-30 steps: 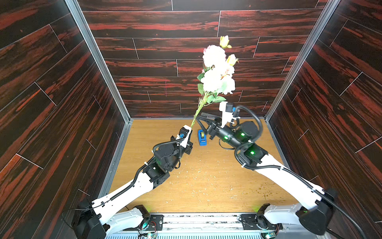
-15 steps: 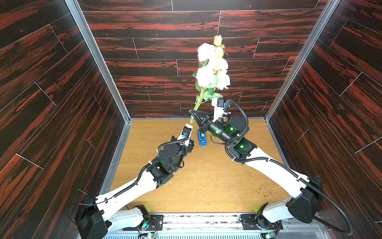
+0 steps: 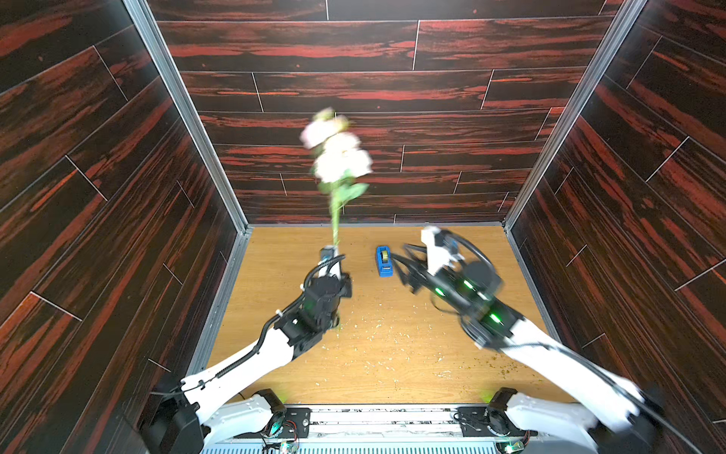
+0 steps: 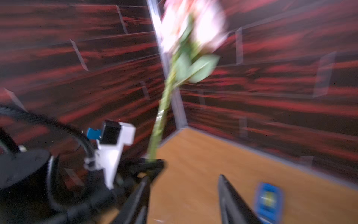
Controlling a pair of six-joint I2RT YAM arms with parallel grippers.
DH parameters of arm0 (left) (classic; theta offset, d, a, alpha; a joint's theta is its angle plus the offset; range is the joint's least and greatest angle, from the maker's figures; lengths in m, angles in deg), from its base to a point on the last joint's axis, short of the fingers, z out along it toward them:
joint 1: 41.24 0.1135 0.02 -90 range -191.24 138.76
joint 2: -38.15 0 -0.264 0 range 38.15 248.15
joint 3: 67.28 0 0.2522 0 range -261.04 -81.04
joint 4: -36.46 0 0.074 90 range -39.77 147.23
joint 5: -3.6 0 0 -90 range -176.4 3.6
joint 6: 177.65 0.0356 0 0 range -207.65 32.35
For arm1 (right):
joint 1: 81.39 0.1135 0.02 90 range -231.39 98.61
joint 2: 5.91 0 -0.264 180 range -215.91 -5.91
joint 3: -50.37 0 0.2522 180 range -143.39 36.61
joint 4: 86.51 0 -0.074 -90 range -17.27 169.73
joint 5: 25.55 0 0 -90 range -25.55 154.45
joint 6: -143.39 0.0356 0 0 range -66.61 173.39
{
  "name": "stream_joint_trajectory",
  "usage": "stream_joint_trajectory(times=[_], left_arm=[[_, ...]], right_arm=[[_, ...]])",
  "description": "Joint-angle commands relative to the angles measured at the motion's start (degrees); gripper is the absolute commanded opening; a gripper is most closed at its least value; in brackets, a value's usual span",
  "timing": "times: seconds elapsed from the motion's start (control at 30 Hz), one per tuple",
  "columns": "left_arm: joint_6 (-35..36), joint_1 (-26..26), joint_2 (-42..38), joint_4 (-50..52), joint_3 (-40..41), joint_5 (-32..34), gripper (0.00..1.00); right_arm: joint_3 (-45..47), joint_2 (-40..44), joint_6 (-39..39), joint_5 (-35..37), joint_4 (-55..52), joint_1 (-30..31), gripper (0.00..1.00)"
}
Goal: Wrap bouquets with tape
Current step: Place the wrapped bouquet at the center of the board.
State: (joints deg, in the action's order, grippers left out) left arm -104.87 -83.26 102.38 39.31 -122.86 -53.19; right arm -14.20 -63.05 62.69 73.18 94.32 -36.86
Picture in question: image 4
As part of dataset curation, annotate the blue tape dispenser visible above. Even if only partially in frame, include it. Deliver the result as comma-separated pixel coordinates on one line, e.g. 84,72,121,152
255,183,283,224

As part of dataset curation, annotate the green tape roll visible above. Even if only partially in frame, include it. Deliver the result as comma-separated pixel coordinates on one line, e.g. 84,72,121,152
261,191,276,209

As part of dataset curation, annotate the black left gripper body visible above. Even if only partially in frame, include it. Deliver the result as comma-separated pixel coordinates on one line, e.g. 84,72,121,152
42,157,140,224

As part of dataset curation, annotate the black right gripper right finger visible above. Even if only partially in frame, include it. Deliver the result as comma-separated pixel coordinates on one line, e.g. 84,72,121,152
218,175,262,224

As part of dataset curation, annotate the clear tape strip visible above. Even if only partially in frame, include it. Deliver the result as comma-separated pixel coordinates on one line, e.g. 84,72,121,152
156,110,165,122

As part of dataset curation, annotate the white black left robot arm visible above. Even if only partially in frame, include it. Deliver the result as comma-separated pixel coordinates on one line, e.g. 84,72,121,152
1,105,166,224

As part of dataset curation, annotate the artificial flower bouquet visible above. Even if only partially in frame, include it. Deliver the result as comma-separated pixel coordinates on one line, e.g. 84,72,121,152
147,1,227,161

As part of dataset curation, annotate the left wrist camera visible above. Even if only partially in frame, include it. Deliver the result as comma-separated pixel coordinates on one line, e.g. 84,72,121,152
87,120,136,190

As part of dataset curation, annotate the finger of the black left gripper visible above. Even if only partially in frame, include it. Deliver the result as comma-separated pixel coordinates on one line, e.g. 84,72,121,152
117,158,165,182

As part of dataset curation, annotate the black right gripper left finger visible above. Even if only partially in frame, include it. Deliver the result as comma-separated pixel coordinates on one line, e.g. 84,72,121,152
111,176,151,224

